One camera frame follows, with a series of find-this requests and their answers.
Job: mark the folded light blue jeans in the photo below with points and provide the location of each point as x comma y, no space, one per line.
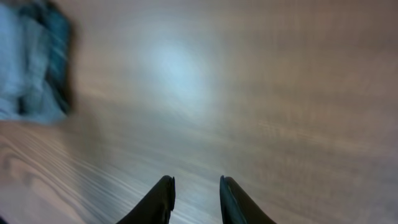
48,33

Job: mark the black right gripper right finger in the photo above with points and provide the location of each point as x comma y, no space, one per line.
237,207

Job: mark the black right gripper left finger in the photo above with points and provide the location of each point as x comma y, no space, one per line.
156,206

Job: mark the grey shorts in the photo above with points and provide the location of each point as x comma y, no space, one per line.
14,77

